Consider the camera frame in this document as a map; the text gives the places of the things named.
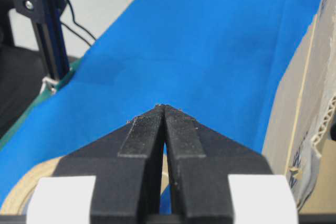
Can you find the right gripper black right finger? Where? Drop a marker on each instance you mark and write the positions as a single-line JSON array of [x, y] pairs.
[[217, 180]]

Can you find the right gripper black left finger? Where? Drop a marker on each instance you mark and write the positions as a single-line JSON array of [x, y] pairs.
[[115, 179]]

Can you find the brown cardboard box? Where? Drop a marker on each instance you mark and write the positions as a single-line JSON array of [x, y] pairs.
[[304, 107]]

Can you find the beige packing tape roll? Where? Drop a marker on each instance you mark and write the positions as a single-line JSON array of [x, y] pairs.
[[17, 199]]

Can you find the blue table cloth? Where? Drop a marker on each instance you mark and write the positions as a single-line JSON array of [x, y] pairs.
[[219, 61]]

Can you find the green cloth sheet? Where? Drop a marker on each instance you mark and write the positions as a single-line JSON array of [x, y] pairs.
[[44, 95]]

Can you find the black blue metal stand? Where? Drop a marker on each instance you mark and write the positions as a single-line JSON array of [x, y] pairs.
[[45, 18]]

